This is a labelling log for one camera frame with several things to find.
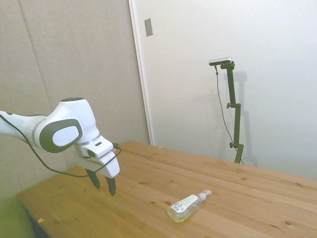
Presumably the clear sanitizer pump bottle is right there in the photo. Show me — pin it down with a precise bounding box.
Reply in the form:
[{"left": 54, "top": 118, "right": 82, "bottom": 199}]
[{"left": 167, "top": 189, "right": 213, "bottom": 224}]

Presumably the camera on black stand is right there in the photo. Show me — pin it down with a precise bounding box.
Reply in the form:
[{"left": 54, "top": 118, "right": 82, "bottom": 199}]
[{"left": 214, "top": 65, "right": 245, "bottom": 165}]

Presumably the dark green camera stand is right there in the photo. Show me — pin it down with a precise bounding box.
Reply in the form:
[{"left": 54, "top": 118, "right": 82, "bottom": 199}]
[{"left": 219, "top": 62, "right": 245, "bottom": 164}]

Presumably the silver exterior camera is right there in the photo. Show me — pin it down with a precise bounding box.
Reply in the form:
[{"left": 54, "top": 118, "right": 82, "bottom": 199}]
[{"left": 209, "top": 57, "right": 233, "bottom": 67}]

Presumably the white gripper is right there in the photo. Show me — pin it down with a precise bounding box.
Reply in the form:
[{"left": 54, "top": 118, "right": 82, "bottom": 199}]
[{"left": 74, "top": 135, "right": 121, "bottom": 197}]

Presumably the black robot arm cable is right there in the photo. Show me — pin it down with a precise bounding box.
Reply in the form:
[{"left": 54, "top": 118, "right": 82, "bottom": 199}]
[{"left": 0, "top": 115, "right": 122, "bottom": 179}]

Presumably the white door frame trim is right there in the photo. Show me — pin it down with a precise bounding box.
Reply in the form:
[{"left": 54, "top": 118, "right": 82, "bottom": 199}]
[{"left": 128, "top": 0, "right": 155, "bottom": 146}]

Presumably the grey wall plate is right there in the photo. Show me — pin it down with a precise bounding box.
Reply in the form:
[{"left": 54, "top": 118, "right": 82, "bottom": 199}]
[{"left": 144, "top": 18, "right": 155, "bottom": 38}]

